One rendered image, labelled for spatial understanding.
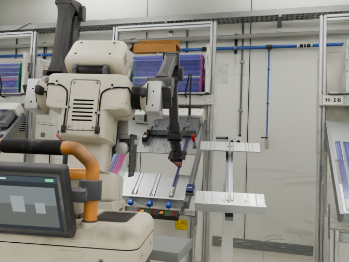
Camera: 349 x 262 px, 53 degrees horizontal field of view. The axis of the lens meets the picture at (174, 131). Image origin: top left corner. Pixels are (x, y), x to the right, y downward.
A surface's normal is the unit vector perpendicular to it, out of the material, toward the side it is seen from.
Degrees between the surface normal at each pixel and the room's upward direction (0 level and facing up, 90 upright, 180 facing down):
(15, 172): 115
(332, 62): 90
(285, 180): 90
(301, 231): 90
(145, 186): 43
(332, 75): 90
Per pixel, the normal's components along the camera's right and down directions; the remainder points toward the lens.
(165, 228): -0.26, -0.07
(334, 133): -0.15, -0.76
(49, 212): -0.11, 0.37
